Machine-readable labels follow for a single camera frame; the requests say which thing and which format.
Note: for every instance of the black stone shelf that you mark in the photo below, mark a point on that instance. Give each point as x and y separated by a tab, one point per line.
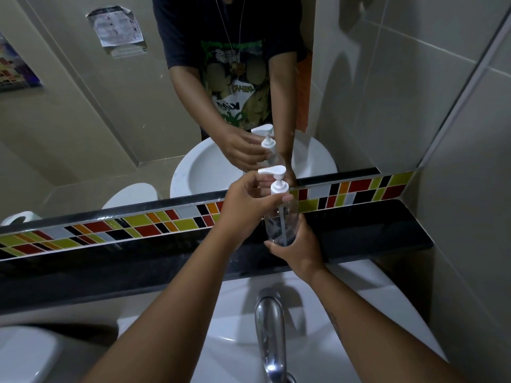
119	271

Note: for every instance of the wall mirror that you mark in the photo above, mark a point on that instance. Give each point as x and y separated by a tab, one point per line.
99	115

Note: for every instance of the chrome faucet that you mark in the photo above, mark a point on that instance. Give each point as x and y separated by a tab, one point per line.
270	339

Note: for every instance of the white ceramic sink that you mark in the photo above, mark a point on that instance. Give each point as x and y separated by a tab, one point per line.
231	319

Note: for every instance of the person's right thumb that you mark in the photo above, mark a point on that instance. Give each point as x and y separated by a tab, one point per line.
274	248

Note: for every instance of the person's left thumb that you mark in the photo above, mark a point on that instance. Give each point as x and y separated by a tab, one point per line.
275	199

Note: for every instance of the person's right forearm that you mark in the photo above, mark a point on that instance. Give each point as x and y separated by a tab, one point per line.
367	335

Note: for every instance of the person's left forearm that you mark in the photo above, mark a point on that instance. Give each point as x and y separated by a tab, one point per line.
171	315

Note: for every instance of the white toilet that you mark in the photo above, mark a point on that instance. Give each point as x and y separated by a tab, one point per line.
24	354

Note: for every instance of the person's right hand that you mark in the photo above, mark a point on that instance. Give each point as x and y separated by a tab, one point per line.
303	255

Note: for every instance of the clear pump bottle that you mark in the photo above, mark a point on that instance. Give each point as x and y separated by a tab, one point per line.
281	221

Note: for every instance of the person's left hand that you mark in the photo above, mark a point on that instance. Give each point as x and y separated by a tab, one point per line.
233	211

